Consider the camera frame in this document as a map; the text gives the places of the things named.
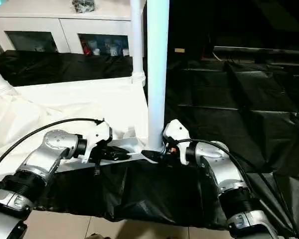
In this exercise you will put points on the red package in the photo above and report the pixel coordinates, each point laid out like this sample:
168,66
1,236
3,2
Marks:
86,48

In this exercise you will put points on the small tan label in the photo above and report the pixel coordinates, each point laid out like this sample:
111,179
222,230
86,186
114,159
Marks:
179,50

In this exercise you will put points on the white glass-door cabinet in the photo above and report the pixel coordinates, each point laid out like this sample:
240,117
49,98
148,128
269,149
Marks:
59,25

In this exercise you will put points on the white plastic table leg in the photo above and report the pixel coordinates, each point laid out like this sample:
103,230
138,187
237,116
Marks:
1,79
137,37
157,74

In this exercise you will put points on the white plastic table top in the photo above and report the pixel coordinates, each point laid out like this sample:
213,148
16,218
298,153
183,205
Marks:
64,104

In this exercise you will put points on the black mat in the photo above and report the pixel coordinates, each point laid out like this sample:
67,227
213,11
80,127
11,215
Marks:
239,112

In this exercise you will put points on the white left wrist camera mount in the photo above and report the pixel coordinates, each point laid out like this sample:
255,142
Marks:
97,135

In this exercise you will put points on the black flat monitor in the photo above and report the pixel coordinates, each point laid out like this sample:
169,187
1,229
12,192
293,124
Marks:
259,50

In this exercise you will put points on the black backdrop cloth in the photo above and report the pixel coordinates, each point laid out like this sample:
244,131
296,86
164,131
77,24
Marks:
239,22

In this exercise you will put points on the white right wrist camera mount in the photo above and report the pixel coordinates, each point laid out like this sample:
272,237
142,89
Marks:
177,129

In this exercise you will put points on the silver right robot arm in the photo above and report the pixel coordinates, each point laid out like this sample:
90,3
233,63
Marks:
224,169

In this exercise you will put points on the printed box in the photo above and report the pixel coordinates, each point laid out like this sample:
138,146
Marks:
113,49

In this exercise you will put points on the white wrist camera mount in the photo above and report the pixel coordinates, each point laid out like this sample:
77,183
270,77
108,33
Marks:
97,135
177,129

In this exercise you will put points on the white jar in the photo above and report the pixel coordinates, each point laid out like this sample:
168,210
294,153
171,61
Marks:
96,51

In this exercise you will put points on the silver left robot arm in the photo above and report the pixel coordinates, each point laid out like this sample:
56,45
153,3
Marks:
54,144

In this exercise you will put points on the white cup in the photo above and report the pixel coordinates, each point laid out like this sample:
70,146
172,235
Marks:
125,52

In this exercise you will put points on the black object pile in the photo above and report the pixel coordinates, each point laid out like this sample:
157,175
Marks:
83,6

